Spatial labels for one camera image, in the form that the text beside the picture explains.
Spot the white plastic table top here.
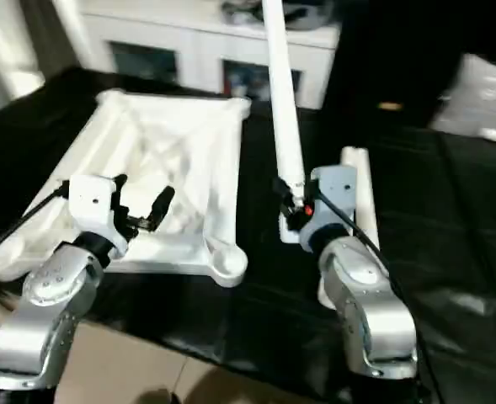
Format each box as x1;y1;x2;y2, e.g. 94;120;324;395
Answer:
0;88;253;289

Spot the black work mat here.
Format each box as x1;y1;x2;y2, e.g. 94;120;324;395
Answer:
0;67;496;404

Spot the white glass-door cabinet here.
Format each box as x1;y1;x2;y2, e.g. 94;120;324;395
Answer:
58;0;341;110

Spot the grey curtain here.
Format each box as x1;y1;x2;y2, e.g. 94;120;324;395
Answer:
16;0;84;81

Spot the light grey pillow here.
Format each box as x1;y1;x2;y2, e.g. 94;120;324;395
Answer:
429;52;496;136

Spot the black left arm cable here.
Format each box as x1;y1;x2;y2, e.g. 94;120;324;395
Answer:
0;181;72;262

